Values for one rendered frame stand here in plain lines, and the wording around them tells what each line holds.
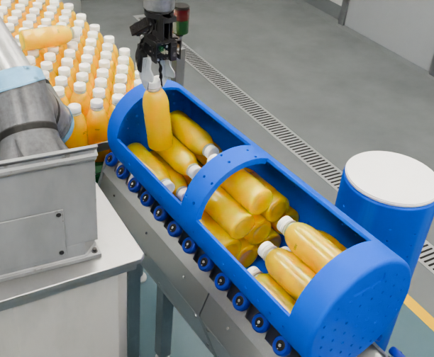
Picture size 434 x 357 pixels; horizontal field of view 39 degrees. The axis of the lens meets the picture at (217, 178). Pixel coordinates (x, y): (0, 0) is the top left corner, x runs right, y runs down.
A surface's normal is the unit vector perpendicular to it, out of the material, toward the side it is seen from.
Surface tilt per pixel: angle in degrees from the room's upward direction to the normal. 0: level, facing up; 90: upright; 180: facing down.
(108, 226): 0
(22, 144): 31
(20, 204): 90
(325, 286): 43
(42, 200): 90
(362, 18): 90
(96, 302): 90
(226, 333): 70
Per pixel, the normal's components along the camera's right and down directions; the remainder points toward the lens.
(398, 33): -0.86, 0.22
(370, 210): -0.58, 0.43
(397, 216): -0.06, 0.56
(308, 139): 0.08, -0.82
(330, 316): 0.56, 0.51
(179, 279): -0.75, -0.03
